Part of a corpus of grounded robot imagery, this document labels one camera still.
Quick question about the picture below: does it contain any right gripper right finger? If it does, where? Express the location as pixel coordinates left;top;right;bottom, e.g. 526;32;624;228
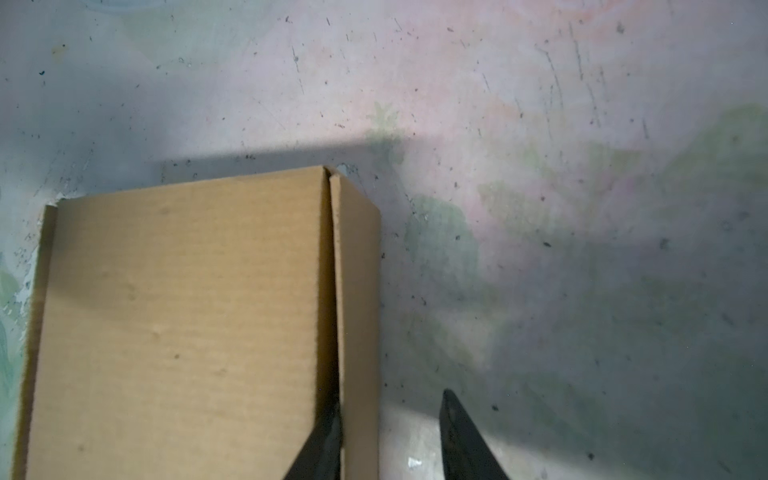
439;389;510;480

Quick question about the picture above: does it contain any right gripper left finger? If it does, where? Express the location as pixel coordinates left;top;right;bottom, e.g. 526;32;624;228
284;403;343;480

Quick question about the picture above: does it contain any brown cardboard paper box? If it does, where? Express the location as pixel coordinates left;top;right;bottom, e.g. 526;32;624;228
8;166;381;479

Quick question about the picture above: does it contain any floral table mat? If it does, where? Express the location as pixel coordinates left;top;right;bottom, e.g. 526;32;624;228
1;1;767;479

